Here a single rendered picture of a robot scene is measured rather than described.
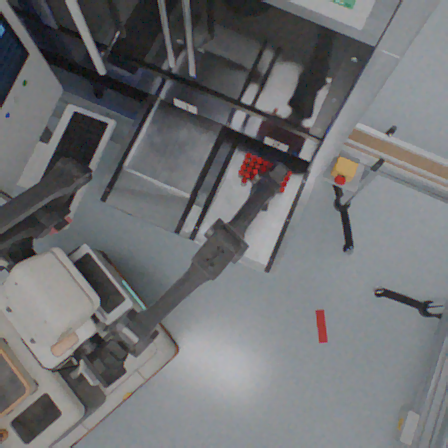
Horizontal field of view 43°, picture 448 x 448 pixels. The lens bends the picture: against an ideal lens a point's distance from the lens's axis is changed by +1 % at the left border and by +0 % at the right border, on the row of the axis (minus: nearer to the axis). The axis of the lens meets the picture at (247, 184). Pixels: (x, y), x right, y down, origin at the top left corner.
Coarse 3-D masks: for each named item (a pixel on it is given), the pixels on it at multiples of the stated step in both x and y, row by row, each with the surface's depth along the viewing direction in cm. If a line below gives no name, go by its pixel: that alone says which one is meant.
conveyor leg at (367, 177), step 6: (366, 174) 227; (372, 174) 222; (360, 180) 237; (366, 180) 231; (372, 180) 231; (360, 186) 240; (366, 186) 240; (348, 192) 257; (354, 192) 251; (360, 192) 252; (342, 198) 269; (348, 198) 262; (342, 204) 274
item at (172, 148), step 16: (160, 112) 207; (176, 112) 208; (144, 128) 204; (160, 128) 206; (176, 128) 206; (192, 128) 206; (208, 128) 207; (144, 144) 204; (160, 144) 204; (176, 144) 204; (192, 144) 205; (208, 144) 205; (128, 160) 201; (144, 160) 202; (160, 160) 203; (176, 160) 203; (192, 160) 203; (144, 176) 199; (160, 176) 201; (176, 176) 201; (192, 176) 202
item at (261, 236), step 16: (240, 160) 204; (256, 160) 204; (224, 176) 199; (224, 192) 201; (240, 192) 201; (288, 192) 202; (224, 208) 199; (272, 208) 200; (288, 208) 199; (208, 224) 197; (256, 224) 198; (272, 224) 199; (256, 240) 197; (272, 240) 197; (256, 256) 196
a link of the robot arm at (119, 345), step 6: (126, 324) 150; (120, 330) 151; (126, 330) 149; (132, 330) 150; (114, 336) 152; (120, 336) 149; (126, 336) 149; (132, 336) 149; (138, 336) 150; (114, 342) 149; (120, 342) 150; (126, 342) 149; (132, 342) 149; (108, 348) 150; (114, 348) 150; (120, 348) 149; (126, 348) 150; (114, 354) 151; (120, 354) 150
